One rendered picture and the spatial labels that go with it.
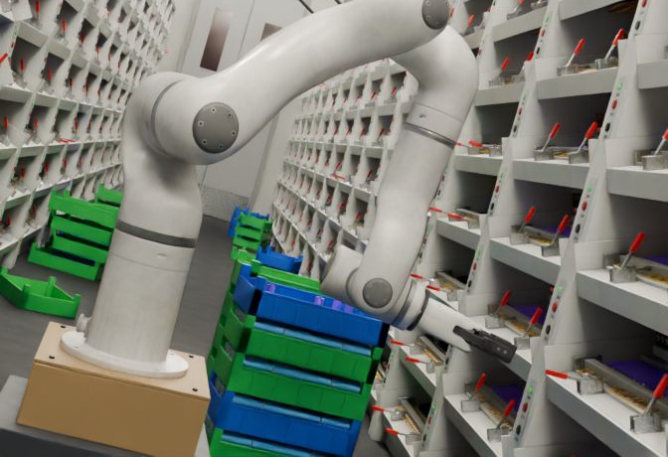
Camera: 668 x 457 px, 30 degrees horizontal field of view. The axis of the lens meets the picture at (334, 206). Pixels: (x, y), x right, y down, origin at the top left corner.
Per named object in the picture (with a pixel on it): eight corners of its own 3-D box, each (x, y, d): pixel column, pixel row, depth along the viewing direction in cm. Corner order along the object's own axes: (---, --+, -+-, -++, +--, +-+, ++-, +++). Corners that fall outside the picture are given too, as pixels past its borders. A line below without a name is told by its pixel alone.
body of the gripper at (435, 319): (397, 322, 208) (455, 350, 210) (407, 332, 198) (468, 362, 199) (416, 281, 208) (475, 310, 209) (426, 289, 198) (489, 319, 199)
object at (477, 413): (504, 486, 235) (499, 413, 234) (444, 413, 295) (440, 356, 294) (609, 474, 237) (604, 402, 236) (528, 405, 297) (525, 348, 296)
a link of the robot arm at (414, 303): (385, 320, 207) (401, 327, 208) (393, 328, 199) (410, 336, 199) (407, 274, 207) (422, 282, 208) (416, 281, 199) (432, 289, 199)
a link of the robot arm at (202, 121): (154, 167, 185) (197, 187, 171) (121, 94, 180) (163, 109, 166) (417, 24, 203) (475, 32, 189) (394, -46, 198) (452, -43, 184)
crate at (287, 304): (248, 314, 253) (257, 276, 252) (232, 297, 272) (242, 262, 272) (384, 349, 260) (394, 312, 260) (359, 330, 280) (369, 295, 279)
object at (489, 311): (533, 387, 234) (528, 315, 233) (467, 336, 295) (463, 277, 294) (638, 378, 236) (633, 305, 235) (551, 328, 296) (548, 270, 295)
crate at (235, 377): (226, 389, 253) (237, 352, 253) (212, 368, 273) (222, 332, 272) (362, 421, 261) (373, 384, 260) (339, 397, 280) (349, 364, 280)
